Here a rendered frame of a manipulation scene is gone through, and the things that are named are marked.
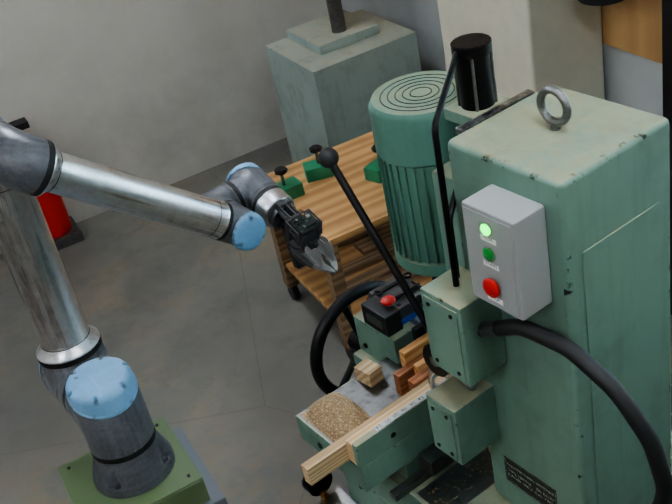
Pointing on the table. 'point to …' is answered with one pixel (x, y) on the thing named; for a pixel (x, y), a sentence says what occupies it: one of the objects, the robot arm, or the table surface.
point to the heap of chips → (335, 415)
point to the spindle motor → (412, 164)
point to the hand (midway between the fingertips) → (332, 270)
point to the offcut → (368, 372)
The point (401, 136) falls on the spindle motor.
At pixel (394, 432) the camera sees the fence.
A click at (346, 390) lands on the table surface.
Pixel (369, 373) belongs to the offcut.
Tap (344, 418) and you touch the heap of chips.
